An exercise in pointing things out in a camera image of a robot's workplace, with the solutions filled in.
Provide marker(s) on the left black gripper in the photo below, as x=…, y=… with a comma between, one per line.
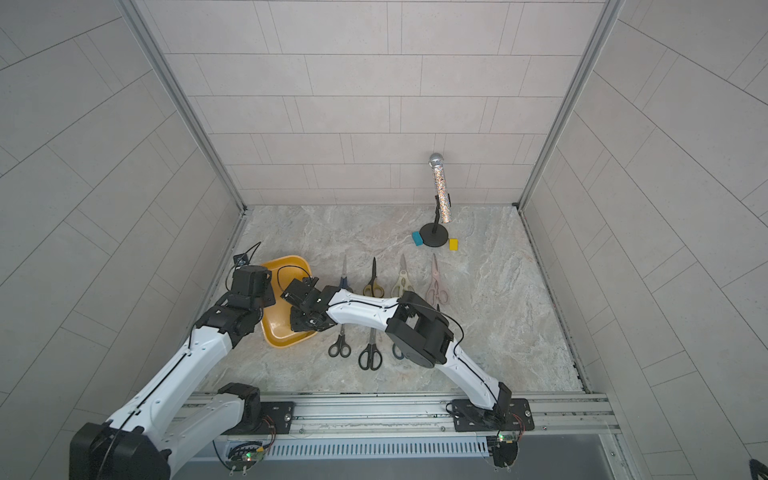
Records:
x=270, y=297

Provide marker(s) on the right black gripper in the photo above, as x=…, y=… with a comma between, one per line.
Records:
x=297, y=318

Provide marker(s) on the yellow plastic storage box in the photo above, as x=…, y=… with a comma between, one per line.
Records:
x=276, y=322

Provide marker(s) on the black ring handled scissors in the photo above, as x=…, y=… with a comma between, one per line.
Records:
x=340, y=348

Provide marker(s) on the yellow handled scissors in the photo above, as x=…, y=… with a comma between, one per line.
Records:
x=372, y=288

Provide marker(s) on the black pointed scissors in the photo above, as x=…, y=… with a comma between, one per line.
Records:
x=370, y=358

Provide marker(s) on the cream handled kitchen scissors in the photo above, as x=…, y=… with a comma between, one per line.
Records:
x=402, y=283

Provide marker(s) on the pink handled scissors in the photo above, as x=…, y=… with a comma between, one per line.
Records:
x=436, y=294

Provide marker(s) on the dark blue handled scissors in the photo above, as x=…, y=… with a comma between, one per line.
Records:
x=397, y=352

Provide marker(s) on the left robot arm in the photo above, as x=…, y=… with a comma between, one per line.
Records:
x=140, y=440

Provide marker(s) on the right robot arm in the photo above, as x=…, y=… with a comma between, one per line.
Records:
x=421, y=333

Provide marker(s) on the glitter microphone on stand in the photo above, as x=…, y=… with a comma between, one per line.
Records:
x=435, y=234

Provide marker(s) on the left controller board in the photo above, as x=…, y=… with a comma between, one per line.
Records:
x=241, y=458

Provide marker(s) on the controller board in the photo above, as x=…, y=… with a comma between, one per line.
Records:
x=241, y=458
x=503, y=451

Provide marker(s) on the right controller board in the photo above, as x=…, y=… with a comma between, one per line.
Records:
x=503, y=451

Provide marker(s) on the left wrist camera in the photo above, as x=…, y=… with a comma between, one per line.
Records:
x=251, y=280

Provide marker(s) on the aluminium mounting rail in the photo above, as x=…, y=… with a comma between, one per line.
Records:
x=389, y=415

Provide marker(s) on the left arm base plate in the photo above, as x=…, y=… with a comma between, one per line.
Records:
x=272, y=418

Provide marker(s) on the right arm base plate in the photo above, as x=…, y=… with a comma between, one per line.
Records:
x=469, y=418

